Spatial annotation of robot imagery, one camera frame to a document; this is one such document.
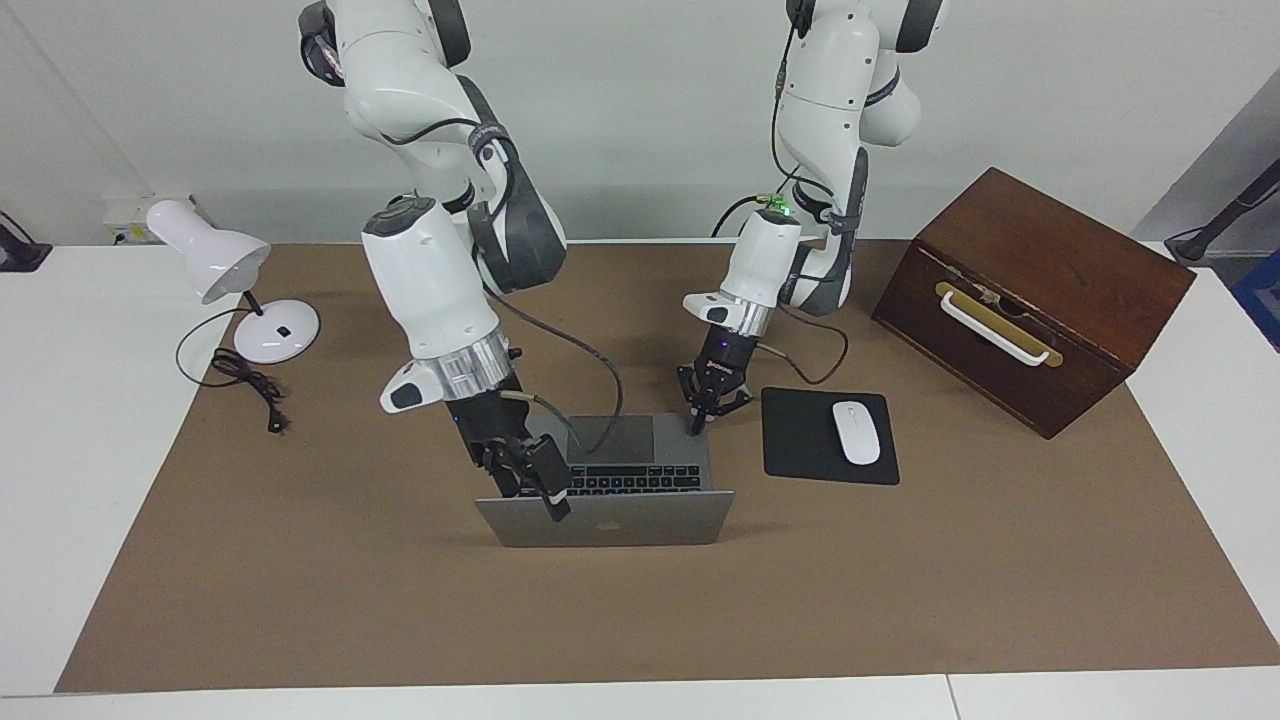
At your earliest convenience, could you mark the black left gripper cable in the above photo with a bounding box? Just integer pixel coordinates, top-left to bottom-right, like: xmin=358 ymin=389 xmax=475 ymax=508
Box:
xmin=712 ymin=170 xmax=851 ymax=387

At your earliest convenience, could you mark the grey aluminium laptop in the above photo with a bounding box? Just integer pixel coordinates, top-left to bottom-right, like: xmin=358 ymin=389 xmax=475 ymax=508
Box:
xmin=474 ymin=413 xmax=736 ymax=549

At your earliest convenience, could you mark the blue box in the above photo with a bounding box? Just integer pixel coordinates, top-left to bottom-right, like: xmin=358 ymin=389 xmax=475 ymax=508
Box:
xmin=1232 ymin=250 xmax=1280 ymax=353

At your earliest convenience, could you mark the black stand leg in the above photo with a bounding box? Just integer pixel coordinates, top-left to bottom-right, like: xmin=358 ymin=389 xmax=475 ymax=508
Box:
xmin=1165 ymin=158 xmax=1280 ymax=266

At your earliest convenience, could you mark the large brown table mat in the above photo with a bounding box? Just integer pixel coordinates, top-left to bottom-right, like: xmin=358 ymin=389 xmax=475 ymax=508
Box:
xmin=55 ymin=240 xmax=1280 ymax=693

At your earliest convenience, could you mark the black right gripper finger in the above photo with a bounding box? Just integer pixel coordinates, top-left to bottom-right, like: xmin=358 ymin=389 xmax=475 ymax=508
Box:
xmin=528 ymin=435 xmax=573 ymax=523
xmin=483 ymin=440 xmax=541 ymax=499

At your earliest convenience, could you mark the black table clamp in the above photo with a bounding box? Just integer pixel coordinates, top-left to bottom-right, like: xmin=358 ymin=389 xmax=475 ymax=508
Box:
xmin=0 ymin=212 xmax=53 ymax=273

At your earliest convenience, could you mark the white computer mouse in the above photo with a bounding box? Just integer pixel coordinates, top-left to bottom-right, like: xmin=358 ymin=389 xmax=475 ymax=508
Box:
xmin=832 ymin=400 xmax=882 ymax=467

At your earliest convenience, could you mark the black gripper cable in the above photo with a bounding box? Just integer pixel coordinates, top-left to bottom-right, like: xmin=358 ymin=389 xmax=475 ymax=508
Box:
xmin=712 ymin=170 xmax=851 ymax=387
xmin=490 ymin=288 xmax=627 ymax=456

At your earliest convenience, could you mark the white box handle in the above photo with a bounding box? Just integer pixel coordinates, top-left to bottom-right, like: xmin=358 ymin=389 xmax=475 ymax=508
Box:
xmin=940 ymin=290 xmax=1051 ymax=367

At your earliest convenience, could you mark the black lamp power cable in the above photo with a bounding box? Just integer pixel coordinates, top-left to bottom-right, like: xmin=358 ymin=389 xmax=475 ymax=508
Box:
xmin=176 ymin=305 xmax=291 ymax=436

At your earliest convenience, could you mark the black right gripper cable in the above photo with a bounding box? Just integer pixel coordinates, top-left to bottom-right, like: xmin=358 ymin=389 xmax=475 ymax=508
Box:
xmin=490 ymin=288 xmax=627 ymax=456

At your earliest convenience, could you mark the black mouse pad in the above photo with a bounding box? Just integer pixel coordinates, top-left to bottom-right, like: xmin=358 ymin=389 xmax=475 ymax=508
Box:
xmin=761 ymin=388 xmax=901 ymax=487

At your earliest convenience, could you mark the white desk lamp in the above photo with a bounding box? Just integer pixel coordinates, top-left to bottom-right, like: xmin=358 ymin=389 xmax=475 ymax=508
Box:
xmin=145 ymin=198 xmax=321 ymax=365

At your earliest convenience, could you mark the dark brown wooden box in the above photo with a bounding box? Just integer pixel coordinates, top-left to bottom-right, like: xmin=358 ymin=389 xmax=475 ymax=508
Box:
xmin=870 ymin=167 xmax=1197 ymax=441

